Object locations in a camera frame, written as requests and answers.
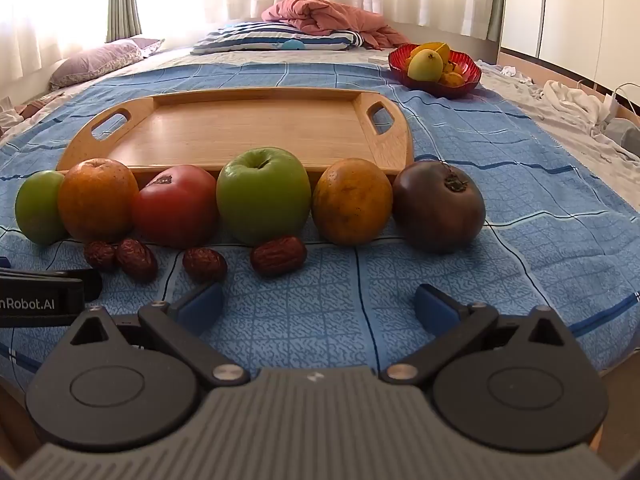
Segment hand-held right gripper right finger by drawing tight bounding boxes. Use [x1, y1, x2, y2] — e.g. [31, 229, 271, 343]
[380, 284, 586, 386]

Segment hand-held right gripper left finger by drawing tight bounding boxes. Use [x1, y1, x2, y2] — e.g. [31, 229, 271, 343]
[62, 282, 251, 389]

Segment dried red date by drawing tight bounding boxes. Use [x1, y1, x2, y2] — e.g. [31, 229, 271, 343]
[182, 248, 227, 283]
[250, 236, 307, 277]
[83, 241, 119, 271]
[116, 238, 158, 283]

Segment small green apple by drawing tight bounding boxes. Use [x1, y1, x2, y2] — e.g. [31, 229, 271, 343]
[15, 170, 68, 246]

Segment dimpled orange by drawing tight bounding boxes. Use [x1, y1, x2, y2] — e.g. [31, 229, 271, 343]
[57, 158, 140, 243]

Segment red tomato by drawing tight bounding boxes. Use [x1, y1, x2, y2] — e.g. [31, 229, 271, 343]
[132, 165, 218, 249]

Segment large green apple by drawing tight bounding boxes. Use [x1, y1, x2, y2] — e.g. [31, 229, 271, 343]
[216, 147, 312, 246]

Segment round orange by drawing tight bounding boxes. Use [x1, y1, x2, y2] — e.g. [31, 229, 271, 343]
[312, 158, 394, 246]

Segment wooden tray with handles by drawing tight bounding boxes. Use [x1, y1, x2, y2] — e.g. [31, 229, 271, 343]
[56, 87, 415, 187]

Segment blue checked cloth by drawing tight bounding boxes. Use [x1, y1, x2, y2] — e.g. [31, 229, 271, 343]
[0, 62, 640, 393]

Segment beige crumpled clothes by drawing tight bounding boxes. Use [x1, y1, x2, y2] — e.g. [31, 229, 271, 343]
[0, 97, 28, 133]

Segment purple floral pillow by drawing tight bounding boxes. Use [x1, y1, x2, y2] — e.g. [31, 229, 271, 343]
[48, 38, 166, 91]

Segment red glass bowl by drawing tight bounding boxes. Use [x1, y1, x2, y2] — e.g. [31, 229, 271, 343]
[388, 44, 482, 99]

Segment yellow-green mango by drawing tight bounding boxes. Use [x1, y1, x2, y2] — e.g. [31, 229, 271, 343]
[407, 50, 444, 82]

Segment white crumpled clothes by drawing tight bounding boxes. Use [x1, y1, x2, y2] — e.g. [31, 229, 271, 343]
[542, 80, 613, 128]

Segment grey pouch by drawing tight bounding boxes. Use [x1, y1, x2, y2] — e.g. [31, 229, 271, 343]
[600, 117, 640, 161]

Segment yellow starfruit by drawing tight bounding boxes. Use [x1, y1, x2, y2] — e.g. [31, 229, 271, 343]
[412, 42, 451, 61]

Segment blue white striped pillow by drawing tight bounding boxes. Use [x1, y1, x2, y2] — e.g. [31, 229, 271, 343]
[190, 22, 363, 56]

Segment grey-green drape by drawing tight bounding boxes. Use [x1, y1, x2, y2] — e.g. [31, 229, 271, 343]
[106, 0, 144, 43]
[486, 0, 506, 41]

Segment pink quilt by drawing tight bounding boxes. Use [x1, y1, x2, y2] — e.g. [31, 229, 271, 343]
[261, 0, 413, 51]

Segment white wardrobe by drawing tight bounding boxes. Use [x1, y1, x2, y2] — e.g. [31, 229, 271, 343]
[500, 0, 640, 86]

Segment white charger cable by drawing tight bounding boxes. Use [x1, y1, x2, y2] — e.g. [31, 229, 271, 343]
[602, 82, 640, 121]

